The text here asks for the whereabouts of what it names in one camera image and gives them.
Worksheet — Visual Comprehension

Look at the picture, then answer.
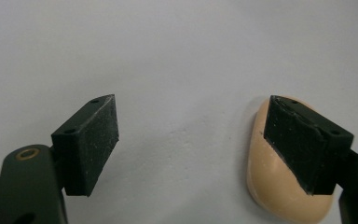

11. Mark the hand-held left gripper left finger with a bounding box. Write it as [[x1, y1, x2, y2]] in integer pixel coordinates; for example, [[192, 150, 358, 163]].
[[50, 93, 120, 198]]

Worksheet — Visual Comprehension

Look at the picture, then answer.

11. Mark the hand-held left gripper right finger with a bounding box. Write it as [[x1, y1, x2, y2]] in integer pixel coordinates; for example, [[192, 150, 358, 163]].
[[263, 94, 355, 196]]

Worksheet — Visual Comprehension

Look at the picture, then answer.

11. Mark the beige egg-shaped object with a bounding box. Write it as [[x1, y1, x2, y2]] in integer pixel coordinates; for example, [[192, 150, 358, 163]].
[[246, 96, 335, 224]]

